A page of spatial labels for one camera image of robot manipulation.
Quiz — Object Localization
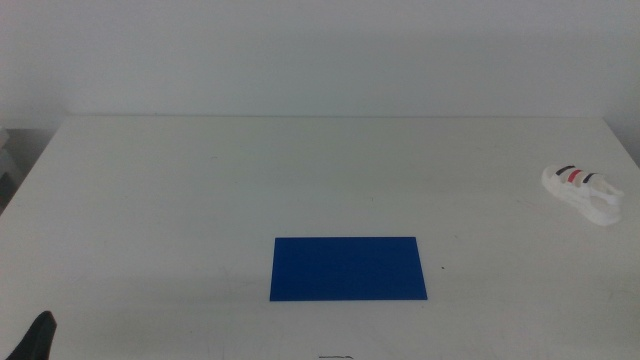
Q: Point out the white sandal with striped strap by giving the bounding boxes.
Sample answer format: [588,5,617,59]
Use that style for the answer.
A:
[540,164,625,227]

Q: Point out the blue rectangular mat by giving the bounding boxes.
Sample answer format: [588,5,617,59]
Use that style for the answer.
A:
[269,236,429,302]

